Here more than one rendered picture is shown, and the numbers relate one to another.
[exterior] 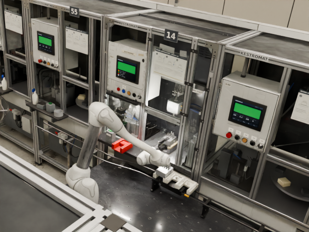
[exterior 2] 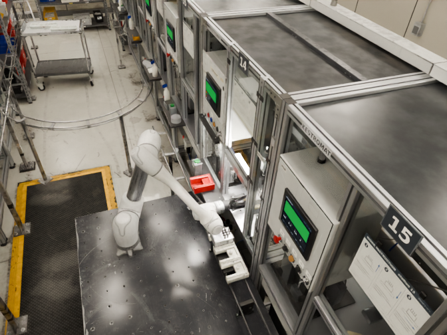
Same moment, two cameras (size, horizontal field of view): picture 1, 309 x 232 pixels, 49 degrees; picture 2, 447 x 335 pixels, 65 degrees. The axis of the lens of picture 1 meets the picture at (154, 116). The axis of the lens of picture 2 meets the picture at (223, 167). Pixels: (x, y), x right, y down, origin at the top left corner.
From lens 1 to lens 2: 1.57 m
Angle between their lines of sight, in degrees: 33
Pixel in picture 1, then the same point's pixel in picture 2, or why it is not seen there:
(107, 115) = (135, 155)
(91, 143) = (136, 177)
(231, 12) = not seen: outside the picture
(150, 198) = (200, 260)
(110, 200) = (156, 243)
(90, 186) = (121, 224)
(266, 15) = not seen: outside the picture
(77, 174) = (123, 204)
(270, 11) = not seen: outside the picture
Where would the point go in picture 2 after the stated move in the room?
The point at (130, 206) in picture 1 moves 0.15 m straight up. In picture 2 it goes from (170, 260) to (169, 246)
